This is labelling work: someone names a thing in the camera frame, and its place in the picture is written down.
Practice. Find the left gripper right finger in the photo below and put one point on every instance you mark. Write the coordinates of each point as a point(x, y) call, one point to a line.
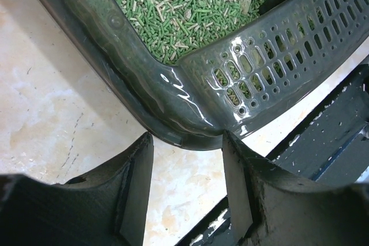
point(272, 206)

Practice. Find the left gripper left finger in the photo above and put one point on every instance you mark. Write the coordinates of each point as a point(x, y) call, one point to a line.
point(104, 206)

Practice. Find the dark litter box tray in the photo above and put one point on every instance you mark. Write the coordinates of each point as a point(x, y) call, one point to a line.
point(239, 82)

